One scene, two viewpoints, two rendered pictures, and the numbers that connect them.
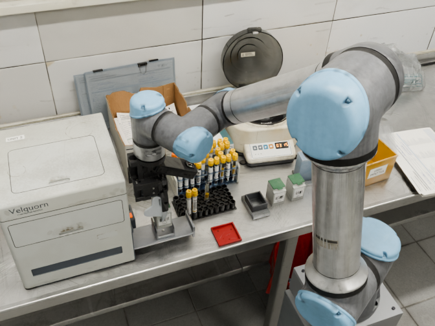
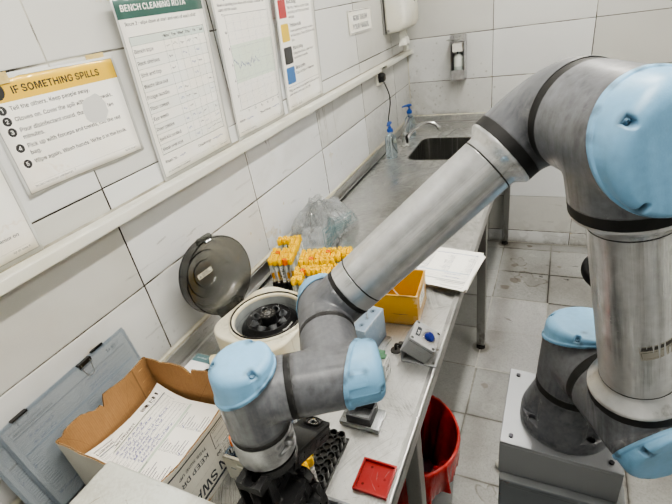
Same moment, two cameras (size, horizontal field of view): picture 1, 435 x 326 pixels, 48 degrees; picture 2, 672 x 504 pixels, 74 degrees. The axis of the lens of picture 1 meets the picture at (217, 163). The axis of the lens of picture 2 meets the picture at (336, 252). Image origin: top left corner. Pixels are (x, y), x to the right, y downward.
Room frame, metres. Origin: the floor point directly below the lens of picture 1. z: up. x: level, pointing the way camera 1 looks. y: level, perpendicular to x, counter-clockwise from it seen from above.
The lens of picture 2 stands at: (0.47, 0.29, 1.68)
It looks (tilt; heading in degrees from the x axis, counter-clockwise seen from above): 29 degrees down; 322
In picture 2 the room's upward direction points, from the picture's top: 10 degrees counter-clockwise
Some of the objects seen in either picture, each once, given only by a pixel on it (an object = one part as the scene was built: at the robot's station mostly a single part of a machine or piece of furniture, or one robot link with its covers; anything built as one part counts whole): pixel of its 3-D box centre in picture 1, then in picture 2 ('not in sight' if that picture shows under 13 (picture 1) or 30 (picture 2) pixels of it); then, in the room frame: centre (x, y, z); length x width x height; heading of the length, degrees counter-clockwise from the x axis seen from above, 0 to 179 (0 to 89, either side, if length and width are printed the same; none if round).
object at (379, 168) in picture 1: (364, 160); (399, 295); (1.19, -0.47, 0.93); 0.13 x 0.13 x 0.10; 28
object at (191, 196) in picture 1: (204, 192); (307, 451); (1.00, 0.03, 0.93); 0.17 x 0.09 x 0.11; 113
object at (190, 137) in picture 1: (188, 134); (333, 367); (0.80, 0.06, 1.30); 0.11 x 0.11 x 0.08; 54
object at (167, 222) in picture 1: (162, 213); not in sight; (0.86, 0.14, 0.98); 0.05 x 0.04 x 0.06; 23
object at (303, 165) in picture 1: (312, 165); (369, 333); (1.14, -0.30, 0.92); 0.10 x 0.07 x 0.10; 105
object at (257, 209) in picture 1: (256, 202); (362, 414); (1.00, -0.12, 0.89); 0.09 x 0.05 x 0.04; 23
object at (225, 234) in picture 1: (226, 233); (375, 477); (0.89, -0.04, 0.88); 0.07 x 0.07 x 0.01; 23
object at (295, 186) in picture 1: (295, 187); (378, 365); (1.06, -0.24, 0.91); 0.05 x 0.04 x 0.07; 23
